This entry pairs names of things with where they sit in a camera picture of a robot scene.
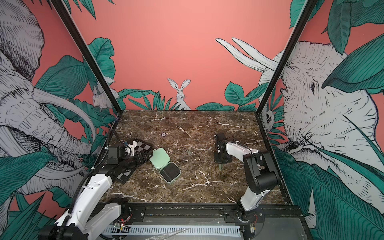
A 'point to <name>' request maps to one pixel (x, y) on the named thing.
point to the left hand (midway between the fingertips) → (150, 154)
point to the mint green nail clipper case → (169, 171)
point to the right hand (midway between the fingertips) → (217, 158)
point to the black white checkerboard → (144, 151)
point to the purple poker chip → (163, 134)
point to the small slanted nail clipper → (189, 152)
